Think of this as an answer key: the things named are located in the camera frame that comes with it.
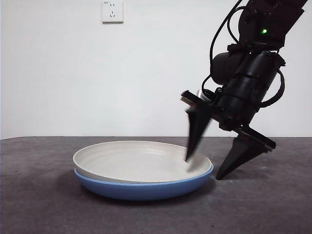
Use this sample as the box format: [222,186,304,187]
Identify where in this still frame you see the white plate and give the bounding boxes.
[72,140,212,183]

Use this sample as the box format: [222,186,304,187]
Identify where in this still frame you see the blue plate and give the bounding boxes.
[74,163,215,201]

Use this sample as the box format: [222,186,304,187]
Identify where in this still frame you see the pale grey camera box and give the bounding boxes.
[196,89,213,102]

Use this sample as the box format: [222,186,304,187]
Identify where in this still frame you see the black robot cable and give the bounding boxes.
[259,68,286,108]
[209,0,247,74]

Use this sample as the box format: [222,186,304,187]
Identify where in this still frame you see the white wall socket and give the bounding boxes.
[101,0,124,24]

